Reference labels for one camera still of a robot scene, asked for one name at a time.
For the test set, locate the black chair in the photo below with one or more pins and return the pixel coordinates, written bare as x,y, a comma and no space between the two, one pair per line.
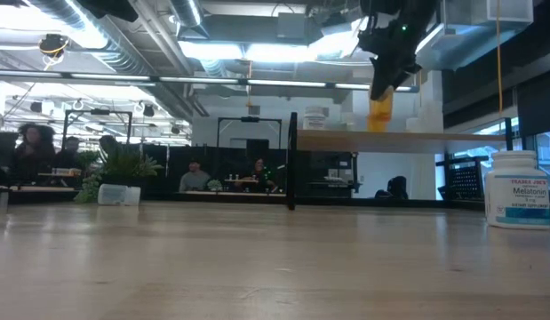
396,186

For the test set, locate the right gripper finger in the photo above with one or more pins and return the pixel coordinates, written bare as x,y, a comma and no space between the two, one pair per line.
383,80

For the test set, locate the long ceiling light strip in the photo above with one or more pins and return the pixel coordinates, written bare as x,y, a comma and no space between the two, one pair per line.
110,77

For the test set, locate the black shelf post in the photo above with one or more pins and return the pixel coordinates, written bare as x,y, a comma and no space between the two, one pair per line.
292,169
508,133

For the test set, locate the potted succulent plant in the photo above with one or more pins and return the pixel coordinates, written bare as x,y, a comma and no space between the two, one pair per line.
123,166

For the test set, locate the wooden shelf board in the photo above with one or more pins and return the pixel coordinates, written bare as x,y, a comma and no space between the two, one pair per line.
390,142

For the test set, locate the silver spiral air duct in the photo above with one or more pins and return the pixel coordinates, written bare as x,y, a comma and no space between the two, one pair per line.
123,58

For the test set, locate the wooden background desk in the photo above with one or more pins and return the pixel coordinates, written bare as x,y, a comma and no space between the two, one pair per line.
43,188

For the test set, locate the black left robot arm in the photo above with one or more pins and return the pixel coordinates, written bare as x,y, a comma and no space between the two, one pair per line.
110,9

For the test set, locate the white bottle with printed label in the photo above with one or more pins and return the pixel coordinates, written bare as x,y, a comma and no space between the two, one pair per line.
315,121

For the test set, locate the person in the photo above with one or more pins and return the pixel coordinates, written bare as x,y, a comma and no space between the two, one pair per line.
108,144
72,153
194,178
259,175
32,149

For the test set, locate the grey table leg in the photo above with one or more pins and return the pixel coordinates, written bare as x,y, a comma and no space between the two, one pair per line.
3,200

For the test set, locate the white ceiling air unit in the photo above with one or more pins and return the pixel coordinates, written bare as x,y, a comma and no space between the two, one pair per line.
488,11

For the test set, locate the black perforated panel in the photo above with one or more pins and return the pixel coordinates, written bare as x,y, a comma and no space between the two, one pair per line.
465,180

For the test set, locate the white Melatonin bottle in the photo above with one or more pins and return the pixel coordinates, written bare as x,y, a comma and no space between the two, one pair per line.
517,200

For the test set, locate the black monitor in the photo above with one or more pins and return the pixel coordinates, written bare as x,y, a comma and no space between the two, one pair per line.
1,149

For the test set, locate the black background workstation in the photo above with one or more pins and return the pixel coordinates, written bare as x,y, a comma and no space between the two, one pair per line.
328,186

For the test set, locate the black partition wall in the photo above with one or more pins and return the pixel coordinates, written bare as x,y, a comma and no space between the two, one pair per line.
225,155

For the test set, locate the black workstation frame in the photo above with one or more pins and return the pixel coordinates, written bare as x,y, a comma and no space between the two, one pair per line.
97,112
250,119

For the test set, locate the small potted plant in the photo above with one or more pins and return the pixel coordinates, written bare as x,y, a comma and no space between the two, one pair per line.
214,184

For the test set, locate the clear bottle with grey label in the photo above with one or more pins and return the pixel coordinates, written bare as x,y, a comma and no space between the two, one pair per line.
117,195

